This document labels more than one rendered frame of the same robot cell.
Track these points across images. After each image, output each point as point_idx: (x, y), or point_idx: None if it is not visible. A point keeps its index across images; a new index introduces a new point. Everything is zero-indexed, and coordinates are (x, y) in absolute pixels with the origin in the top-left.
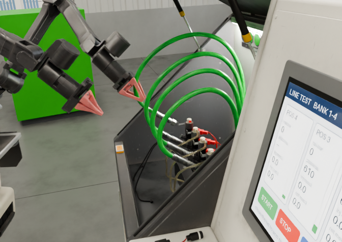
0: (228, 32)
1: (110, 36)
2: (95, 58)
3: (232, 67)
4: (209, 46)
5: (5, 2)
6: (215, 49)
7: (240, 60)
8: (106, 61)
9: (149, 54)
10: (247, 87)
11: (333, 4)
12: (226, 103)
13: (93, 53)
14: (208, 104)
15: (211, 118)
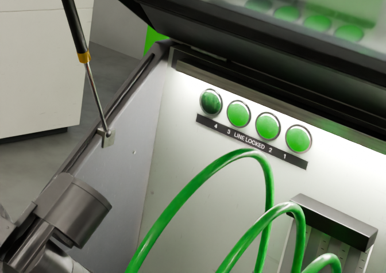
0: (155, 86)
1: (50, 189)
2: (36, 270)
3: (304, 222)
4: (123, 120)
5: None
6: (130, 125)
7: (185, 149)
8: (62, 271)
9: (157, 227)
10: (208, 207)
11: None
12: (131, 230)
13: (3, 248)
14: (103, 242)
15: (104, 270)
